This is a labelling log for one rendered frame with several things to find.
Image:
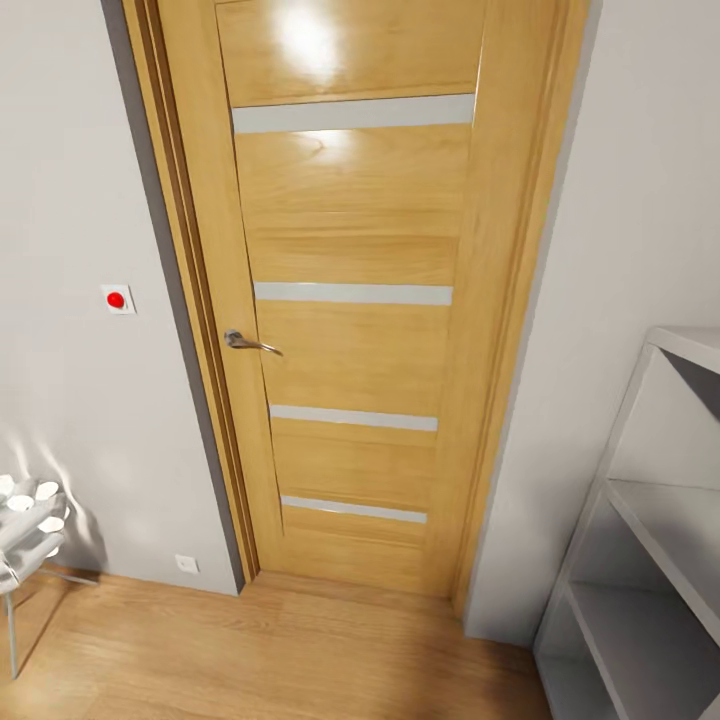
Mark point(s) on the bookcase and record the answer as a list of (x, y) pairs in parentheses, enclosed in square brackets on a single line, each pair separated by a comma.
[(632, 628)]

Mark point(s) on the door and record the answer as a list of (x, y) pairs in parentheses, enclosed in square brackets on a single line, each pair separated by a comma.
[(356, 192)]

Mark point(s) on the wall socket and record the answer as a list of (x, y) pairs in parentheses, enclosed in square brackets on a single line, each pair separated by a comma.
[(188, 564)]

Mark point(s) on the electric switch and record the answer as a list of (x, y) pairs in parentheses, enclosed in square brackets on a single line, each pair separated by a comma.
[(119, 298)]

